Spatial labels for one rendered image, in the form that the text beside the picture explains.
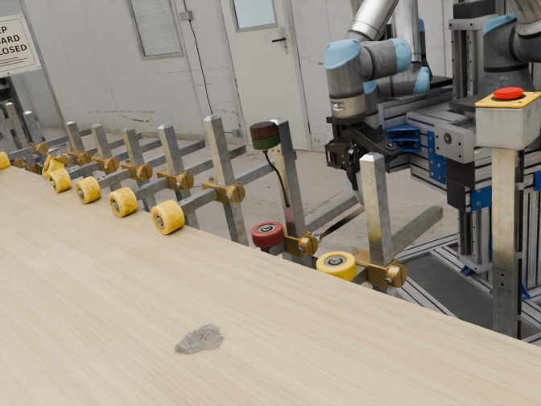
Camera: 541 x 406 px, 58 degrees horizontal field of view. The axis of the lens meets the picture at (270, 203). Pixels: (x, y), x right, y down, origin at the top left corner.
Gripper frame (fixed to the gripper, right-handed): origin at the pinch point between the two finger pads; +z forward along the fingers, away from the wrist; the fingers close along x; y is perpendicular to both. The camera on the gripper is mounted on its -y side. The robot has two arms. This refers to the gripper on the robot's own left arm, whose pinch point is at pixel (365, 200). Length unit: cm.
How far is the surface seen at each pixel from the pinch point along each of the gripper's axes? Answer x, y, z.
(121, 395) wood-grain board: 65, 0, 6
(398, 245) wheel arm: -2.6, -6.2, 11.6
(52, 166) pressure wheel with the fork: 20, 142, 1
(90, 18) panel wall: -233, 605, -64
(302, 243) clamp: 9.8, 13.0, 10.0
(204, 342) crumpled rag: 50, -2, 5
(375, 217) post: 9.5, -9.4, -1.8
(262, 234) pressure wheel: 17.0, 18.4, 5.4
